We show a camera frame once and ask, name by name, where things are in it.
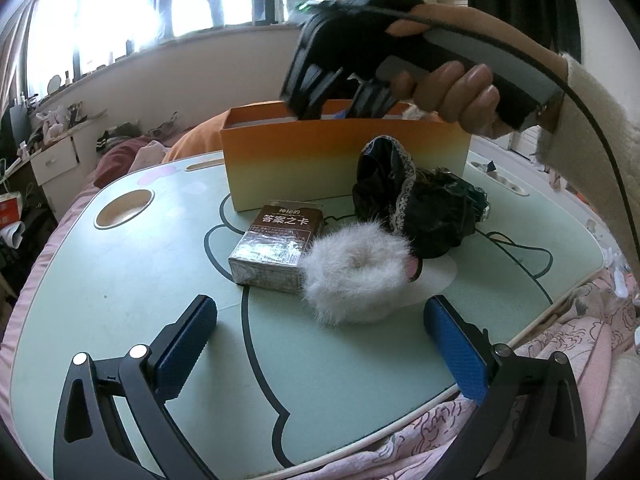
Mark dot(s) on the red paper bag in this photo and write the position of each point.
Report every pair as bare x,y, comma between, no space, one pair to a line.
7,212

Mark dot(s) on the orange cardboard box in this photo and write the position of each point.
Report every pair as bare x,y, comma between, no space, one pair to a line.
300,170

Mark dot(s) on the person's right forearm cream sleeve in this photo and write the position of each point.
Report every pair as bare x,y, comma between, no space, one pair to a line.
585,170

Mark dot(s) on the blue tin case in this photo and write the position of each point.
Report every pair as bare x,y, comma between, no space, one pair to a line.
480,205

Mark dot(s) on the brown card box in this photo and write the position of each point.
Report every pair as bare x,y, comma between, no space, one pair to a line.
275,245

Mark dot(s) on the small round mirror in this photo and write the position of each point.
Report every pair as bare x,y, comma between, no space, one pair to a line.
54,84

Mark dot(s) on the person's right hand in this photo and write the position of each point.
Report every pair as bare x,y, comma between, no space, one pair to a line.
450,92

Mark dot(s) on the maroon cloth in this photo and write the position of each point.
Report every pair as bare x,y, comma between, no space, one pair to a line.
120,162

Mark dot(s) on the white furry scrunchie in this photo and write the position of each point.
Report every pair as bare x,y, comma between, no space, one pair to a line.
340,285

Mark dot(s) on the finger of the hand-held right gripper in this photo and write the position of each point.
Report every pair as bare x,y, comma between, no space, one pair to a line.
372,100
320,95

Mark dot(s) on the large window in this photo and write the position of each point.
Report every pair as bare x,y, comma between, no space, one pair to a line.
125,5

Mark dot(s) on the white drawer cabinet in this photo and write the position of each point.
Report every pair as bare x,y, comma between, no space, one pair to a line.
55,162

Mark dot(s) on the black white striped sock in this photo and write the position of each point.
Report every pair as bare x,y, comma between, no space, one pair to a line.
105,142

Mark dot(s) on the black monitor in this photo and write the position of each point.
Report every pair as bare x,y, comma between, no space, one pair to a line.
12,130

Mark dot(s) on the black lace-trimmed cloth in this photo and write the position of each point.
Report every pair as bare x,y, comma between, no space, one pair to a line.
375,180

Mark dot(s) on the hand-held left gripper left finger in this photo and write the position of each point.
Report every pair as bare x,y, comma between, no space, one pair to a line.
185,345

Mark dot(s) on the green cartoon desktop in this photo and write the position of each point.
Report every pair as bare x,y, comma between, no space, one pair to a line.
125,285

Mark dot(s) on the pale pink garment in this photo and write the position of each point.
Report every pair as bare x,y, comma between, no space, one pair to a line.
147,155

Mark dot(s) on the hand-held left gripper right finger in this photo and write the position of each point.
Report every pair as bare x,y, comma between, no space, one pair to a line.
457,355

